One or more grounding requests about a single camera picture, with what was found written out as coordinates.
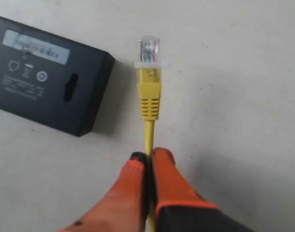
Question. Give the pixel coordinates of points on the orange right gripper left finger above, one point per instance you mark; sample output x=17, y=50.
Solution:
x=124, y=208

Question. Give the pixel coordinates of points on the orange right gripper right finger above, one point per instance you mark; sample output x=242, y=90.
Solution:
x=178, y=207

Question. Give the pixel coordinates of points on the black network switch box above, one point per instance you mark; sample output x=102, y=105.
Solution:
x=51, y=80

